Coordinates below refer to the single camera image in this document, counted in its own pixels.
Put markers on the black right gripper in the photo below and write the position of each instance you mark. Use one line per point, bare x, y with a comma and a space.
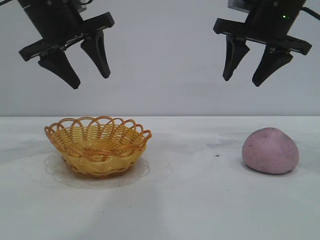
270, 22

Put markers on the clear round plastic doily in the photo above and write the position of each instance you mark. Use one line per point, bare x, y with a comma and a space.
140, 175

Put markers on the yellow woven wicker basket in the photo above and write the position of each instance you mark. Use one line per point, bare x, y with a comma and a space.
100, 155

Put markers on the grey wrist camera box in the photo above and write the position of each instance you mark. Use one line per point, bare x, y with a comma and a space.
237, 5
82, 5

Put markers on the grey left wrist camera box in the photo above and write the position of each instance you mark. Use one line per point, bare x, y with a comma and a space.
82, 5

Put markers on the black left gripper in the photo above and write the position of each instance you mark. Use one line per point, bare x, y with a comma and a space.
57, 22

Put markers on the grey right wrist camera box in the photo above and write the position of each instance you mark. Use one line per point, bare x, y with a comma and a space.
237, 5

